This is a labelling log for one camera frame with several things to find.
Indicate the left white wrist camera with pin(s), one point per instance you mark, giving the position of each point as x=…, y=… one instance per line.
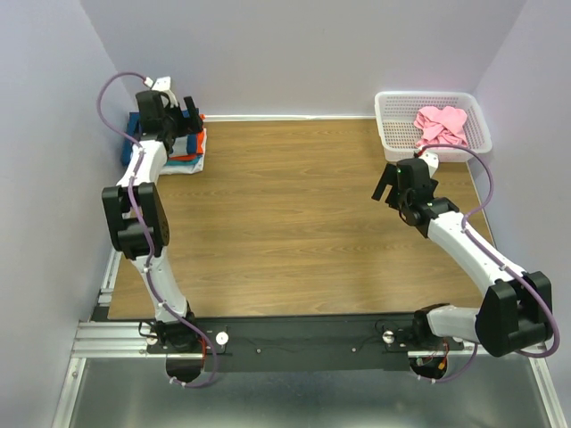
x=164, y=85

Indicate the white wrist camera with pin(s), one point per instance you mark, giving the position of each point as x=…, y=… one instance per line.
x=164, y=85
x=430, y=159

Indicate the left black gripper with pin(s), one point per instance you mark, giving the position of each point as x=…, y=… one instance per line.
x=187, y=125

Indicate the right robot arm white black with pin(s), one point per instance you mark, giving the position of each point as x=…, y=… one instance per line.
x=516, y=310

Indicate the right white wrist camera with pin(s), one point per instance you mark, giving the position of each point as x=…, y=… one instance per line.
x=430, y=159

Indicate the folded white t shirt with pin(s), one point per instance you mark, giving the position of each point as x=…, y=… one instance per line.
x=173, y=167

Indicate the white plastic basket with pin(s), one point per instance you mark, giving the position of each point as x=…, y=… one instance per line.
x=396, y=111

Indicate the folded orange t shirt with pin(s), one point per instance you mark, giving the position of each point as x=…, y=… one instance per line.
x=190, y=148

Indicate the aluminium rail frame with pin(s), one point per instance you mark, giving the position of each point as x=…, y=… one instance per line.
x=282, y=247

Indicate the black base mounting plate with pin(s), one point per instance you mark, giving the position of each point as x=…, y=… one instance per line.
x=224, y=345

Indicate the pink t shirt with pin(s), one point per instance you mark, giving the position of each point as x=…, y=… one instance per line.
x=441, y=126

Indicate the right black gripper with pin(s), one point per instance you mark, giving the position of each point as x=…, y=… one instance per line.
x=388, y=176

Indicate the dark blue t shirt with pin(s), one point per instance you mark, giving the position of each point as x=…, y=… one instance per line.
x=132, y=129

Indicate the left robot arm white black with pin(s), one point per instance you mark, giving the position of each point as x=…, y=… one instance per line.
x=137, y=221

